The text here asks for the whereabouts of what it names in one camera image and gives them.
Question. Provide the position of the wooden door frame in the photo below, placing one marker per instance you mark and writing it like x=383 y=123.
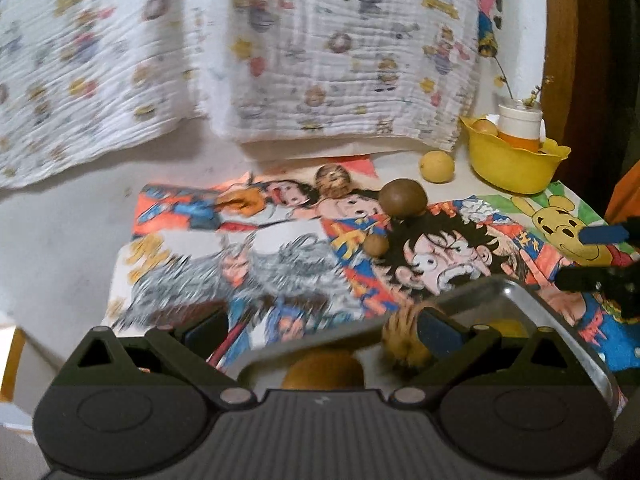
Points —
x=575 y=71

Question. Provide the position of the left white printed cloth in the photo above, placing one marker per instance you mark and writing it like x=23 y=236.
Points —
x=83 y=78

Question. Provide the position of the yellow lemon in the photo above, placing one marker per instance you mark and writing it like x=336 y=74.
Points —
x=437 y=167

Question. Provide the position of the striped beige melon fruit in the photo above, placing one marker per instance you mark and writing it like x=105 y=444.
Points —
x=400 y=340

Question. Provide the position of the silver metal tray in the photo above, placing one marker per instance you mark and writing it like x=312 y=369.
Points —
x=480 y=302

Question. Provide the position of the striped brown round fruit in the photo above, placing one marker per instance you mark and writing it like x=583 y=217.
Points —
x=333 y=181

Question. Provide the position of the small brown kiwi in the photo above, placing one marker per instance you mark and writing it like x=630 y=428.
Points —
x=376 y=245

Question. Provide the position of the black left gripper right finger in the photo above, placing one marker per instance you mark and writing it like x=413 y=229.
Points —
x=459 y=353

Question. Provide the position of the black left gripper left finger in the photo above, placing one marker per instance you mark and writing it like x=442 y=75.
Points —
x=184 y=350

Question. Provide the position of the yellow plastic bowl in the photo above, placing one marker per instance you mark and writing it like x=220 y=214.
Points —
x=513 y=170

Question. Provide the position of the fruit in yellow bowl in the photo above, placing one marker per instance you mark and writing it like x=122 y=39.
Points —
x=485 y=126

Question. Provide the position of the cartoon wall poster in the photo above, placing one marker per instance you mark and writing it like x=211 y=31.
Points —
x=489 y=21

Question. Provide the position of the brown pear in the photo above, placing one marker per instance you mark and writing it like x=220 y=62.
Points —
x=325 y=370

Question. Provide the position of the colourful cartoon table cloth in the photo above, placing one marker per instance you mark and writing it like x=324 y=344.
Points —
x=284 y=262

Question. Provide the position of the white orange jar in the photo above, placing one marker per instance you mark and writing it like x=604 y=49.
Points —
x=520 y=124

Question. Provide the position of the right white printed cloth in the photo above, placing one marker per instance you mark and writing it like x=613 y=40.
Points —
x=285 y=70

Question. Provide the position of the yellow-green pear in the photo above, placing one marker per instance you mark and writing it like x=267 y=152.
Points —
x=509 y=328

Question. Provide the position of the white printed cloth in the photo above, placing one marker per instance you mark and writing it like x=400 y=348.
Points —
x=285 y=70
x=83 y=78

